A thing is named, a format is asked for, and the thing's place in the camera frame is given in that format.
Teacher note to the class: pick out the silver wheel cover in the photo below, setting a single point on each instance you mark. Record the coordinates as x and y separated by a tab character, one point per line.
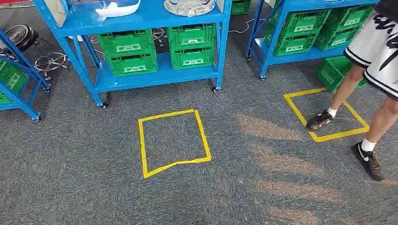
189	7

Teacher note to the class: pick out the green plastic crate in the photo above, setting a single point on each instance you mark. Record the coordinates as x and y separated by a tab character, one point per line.
295	45
192	57
126	42
335	38
331	73
191	35
240	6
133	65
306	23
349	18
11	79

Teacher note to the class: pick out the blue metal shelf rack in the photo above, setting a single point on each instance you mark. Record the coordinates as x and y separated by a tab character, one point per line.
155	76
23	107
273	59

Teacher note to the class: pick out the white plastic shell part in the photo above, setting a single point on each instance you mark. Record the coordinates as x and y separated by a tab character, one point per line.
116	8

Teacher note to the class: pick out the yellow tape square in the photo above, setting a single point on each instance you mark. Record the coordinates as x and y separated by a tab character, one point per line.
293	107
141	146

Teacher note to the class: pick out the person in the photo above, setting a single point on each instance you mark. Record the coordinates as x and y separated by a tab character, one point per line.
373	46

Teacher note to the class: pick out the beige board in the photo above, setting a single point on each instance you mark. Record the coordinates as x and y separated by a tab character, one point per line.
57	11

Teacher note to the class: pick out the chrome stool base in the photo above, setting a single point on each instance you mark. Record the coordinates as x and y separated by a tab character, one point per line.
49	61

